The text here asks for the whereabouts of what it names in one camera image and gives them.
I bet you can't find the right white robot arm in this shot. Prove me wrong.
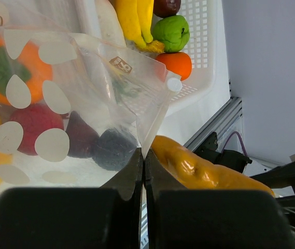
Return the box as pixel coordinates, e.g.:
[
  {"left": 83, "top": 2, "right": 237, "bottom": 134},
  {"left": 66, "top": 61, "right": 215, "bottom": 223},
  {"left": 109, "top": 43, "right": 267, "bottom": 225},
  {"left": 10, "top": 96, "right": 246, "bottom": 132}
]
[{"left": 203, "top": 149, "right": 295, "bottom": 229}]

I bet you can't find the clear polka dot zip bag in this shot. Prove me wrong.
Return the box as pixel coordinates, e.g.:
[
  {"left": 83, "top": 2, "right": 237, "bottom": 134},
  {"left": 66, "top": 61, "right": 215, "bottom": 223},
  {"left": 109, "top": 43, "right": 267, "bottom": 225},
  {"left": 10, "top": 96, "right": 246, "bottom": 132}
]
[{"left": 0, "top": 1, "right": 182, "bottom": 194}]

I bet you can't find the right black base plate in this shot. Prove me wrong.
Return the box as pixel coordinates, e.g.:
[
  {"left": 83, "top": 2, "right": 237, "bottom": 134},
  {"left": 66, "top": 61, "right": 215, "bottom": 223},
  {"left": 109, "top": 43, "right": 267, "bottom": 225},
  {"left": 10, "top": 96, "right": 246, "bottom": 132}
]
[{"left": 193, "top": 132, "right": 220, "bottom": 163}]

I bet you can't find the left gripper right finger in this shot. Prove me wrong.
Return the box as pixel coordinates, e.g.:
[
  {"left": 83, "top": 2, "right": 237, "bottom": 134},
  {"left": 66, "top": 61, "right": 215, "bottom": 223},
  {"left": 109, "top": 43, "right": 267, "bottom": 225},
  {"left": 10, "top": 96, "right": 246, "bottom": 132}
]
[{"left": 144, "top": 151, "right": 295, "bottom": 248}]

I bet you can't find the red strawberry fruit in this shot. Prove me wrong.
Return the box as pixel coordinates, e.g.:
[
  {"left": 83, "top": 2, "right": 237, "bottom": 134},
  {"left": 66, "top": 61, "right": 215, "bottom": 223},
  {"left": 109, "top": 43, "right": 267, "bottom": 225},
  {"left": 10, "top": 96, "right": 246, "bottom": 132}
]
[{"left": 9, "top": 104, "right": 64, "bottom": 156}]

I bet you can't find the orange bell pepper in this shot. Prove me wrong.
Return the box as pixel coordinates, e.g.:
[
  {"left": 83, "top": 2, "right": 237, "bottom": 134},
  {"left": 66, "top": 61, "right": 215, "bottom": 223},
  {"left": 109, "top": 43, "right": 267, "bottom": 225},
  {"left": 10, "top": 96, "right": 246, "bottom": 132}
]
[{"left": 151, "top": 135, "right": 275, "bottom": 197}]

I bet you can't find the orange tangerine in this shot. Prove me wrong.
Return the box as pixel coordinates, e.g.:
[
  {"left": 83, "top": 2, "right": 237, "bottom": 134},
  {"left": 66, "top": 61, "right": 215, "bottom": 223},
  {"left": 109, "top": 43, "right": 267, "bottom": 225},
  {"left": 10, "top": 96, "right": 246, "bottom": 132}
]
[{"left": 156, "top": 52, "right": 192, "bottom": 81}]

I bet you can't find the yellow banana bunch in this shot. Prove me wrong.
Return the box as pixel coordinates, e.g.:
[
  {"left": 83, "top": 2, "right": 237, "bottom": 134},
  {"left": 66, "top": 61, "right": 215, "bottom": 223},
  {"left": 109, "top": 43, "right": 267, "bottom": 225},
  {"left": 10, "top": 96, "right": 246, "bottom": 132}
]
[{"left": 114, "top": 0, "right": 165, "bottom": 53}]

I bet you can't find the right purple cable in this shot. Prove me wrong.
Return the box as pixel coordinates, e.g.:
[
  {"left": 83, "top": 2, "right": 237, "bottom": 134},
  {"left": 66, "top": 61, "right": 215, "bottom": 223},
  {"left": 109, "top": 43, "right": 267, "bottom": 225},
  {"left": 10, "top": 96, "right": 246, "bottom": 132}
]
[{"left": 221, "top": 131, "right": 249, "bottom": 156}]

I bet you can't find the dark red beet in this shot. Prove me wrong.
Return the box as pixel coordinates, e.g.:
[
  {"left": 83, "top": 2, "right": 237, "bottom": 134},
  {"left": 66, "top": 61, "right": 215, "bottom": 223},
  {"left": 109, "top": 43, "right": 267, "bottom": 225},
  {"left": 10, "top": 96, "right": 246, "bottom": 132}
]
[{"left": 66, "top": 111, "right": 100, "bottom": 158}]

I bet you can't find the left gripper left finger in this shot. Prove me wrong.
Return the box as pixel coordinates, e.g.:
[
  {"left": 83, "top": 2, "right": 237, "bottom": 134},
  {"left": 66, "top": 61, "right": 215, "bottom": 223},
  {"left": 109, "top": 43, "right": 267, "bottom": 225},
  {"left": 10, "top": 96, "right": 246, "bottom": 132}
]
[{"left": 0, "top": 149, "right": 144, "bottom": 248}]

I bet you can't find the aluminium rail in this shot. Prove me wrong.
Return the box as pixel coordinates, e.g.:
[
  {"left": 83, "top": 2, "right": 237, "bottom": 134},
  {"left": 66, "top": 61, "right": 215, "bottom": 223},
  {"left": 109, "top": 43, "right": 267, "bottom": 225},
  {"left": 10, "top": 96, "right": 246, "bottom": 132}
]
[{"left": 184, "top": 97, "right": 245, "bottom": 153}]

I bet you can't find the white radish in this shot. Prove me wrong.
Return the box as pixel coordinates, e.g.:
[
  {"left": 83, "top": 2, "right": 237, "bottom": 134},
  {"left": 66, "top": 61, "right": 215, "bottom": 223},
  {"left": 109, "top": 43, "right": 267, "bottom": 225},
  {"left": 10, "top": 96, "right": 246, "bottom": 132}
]
[{"left": 95, "top": 0, "right": 126, "bottom": 47}]

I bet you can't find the white perforated plastic basket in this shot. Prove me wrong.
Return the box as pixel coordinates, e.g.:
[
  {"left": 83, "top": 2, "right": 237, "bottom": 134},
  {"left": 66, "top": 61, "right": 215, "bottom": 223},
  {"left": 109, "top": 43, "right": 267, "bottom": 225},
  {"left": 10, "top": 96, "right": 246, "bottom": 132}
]
[{"left": 79, "top": 0, "right": 231, "bottom": 117}]

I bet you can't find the dark purple fig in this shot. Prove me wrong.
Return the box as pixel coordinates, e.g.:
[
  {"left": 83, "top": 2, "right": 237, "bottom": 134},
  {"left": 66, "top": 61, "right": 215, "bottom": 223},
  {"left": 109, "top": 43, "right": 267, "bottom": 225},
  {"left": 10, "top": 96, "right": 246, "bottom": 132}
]
[{"left": 91, "top": 128, "right": 138, "bottom": 171}]

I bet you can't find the orange persimmon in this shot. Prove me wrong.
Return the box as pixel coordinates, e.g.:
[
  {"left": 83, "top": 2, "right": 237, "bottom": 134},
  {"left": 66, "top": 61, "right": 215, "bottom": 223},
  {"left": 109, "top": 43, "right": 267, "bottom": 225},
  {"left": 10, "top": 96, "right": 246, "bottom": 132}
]
[{"left": 0, "top": 38, "right": 53, "bottom": 105}]

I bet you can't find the dark red apple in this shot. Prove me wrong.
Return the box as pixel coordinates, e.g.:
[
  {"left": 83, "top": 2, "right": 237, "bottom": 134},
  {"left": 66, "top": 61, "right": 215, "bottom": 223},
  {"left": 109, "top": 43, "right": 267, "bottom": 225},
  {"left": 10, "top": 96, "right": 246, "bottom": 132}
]
[{"left": 153, "top": 0, "right": 181, "bottom": 18}]

